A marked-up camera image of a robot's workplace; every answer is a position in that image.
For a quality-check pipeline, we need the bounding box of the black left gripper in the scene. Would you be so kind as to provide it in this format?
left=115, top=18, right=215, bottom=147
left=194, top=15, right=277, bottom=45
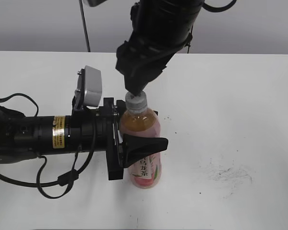
left=68, top=98, right=168, bottom=180

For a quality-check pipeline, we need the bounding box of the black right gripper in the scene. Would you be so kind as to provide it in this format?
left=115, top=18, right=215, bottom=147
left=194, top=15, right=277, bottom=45
left=116, top=41, right=179, bottom=95

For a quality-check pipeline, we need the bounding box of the peach oolong tea bottle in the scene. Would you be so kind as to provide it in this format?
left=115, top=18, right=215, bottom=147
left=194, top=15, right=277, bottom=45
left=119, top=107, right=162, bottom=189

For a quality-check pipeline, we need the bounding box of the white bottle cap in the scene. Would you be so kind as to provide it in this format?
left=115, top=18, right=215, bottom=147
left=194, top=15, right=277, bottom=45
left=125, top=91, right=148, bottom=114

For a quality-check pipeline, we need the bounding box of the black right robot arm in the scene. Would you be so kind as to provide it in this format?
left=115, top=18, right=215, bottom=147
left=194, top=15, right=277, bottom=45
left=116, top=0, right=204, bottom=95

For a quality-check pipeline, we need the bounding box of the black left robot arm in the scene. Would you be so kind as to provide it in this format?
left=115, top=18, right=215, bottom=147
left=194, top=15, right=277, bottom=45
left=0, top=98, right=168, bottom=180

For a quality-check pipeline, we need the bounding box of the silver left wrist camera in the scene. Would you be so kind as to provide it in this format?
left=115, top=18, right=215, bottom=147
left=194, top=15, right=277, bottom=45
left=72, top=66, right=102, bottom=110

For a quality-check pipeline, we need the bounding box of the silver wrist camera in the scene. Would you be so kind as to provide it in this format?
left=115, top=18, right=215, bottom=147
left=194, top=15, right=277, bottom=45
left=84, top=0, right=107, bottom=7
left=72, top=66, right=102, bottom=110

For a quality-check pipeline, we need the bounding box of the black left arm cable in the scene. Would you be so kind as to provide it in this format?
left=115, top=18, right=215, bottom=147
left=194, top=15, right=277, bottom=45
left=0, top=92, right=96, bottom=199

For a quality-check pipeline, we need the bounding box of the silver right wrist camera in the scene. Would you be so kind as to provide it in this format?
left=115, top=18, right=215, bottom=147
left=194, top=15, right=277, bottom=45
left=84, top=0, right=107, bottom=7

